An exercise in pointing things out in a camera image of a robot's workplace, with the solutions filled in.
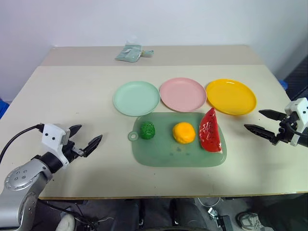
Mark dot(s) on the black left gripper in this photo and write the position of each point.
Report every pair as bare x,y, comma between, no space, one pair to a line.
72,149

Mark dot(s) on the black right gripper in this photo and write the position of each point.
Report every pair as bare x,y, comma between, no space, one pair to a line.
285,130

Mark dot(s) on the yellow plate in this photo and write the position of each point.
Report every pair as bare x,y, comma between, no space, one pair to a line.
231,96

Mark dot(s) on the green toy vegetable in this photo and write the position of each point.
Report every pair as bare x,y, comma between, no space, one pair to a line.
147,130

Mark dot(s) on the green plate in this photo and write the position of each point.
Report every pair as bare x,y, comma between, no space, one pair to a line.
136,98

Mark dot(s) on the orange toy fruit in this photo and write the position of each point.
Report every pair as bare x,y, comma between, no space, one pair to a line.
183,132

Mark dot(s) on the pink plate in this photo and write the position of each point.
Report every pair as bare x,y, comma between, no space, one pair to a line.
183,94

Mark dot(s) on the blue box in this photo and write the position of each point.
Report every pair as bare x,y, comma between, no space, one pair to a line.
284,84

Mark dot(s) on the red watermelon slice toy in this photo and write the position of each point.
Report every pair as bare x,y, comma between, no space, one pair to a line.
210,134

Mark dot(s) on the translucent green cutting board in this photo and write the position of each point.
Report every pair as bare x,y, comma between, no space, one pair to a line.
168,154

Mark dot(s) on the blue crate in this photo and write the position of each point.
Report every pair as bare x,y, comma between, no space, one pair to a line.
3,107

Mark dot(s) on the white shoe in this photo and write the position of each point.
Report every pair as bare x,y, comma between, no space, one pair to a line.
65,222

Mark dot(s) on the teal plastic packet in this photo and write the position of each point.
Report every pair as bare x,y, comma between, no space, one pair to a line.
128,54

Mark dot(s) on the grey sneaker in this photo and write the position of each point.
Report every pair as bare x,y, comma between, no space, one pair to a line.
250,220

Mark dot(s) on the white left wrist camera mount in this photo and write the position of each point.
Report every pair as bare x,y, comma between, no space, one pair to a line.
53,138

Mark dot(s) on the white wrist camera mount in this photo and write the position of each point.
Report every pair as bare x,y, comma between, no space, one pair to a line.
53,138
298,113

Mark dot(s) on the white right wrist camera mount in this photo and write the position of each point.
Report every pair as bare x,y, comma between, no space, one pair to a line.
298,113

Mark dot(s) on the metal clamp bracket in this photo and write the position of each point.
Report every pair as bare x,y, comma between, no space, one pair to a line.
217,216

